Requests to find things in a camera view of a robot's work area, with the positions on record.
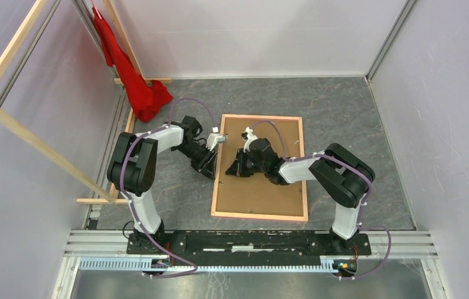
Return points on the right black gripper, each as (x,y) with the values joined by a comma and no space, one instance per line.
(236,167)

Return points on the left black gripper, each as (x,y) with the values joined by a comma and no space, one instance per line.
(206,166)

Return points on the brown cardboard backing board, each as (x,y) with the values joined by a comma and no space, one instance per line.
(259,194)

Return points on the pink wooden picture frame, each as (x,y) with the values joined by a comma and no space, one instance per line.
(217,198)

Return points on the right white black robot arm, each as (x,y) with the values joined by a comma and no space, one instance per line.
(346,178)

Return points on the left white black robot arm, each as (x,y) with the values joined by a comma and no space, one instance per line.
(132,170)

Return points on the red cloth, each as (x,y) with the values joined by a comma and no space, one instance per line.
(145,100)

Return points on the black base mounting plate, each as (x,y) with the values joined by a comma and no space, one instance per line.
(255,247)

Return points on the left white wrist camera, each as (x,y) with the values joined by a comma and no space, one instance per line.
(217,139)

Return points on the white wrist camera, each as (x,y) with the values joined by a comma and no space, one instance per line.
(248,136)
(217,139)

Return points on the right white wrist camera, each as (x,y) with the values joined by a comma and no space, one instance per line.
(248,136)

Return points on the wooden rack frame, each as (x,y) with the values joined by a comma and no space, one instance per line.
(65,94)

